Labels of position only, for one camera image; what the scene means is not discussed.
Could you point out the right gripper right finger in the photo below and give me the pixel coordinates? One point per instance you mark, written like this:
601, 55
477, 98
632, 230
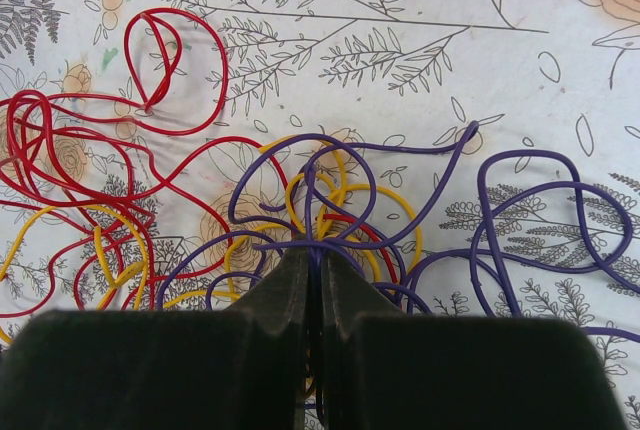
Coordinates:
384, 369

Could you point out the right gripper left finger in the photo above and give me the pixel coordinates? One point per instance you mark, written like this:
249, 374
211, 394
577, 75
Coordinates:
242, 367

